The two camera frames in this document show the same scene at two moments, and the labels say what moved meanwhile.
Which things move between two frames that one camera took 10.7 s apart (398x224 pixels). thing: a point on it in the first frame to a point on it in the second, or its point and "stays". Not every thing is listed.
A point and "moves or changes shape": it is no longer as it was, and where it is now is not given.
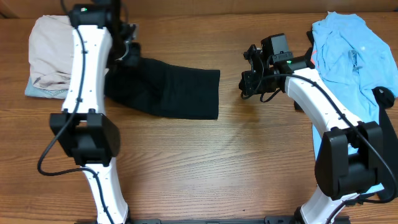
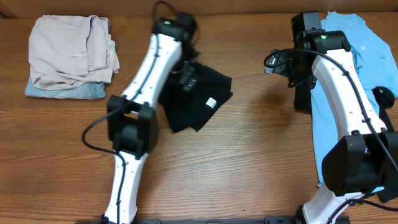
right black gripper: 246,79 to 298,79
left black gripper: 134,52 to 188,78
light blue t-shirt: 353,60 stays
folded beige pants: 50,49 stays
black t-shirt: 165,89 moves or changes shape
